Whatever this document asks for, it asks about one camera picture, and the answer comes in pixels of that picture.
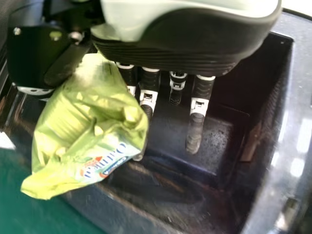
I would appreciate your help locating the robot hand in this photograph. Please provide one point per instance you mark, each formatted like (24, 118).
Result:
(182, 36)

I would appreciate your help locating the yellow-green biscuit packet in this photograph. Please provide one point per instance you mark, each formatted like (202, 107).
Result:
(85, 126)

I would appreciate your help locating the black oven with glass door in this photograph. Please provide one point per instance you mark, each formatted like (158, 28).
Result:
(219, 158)

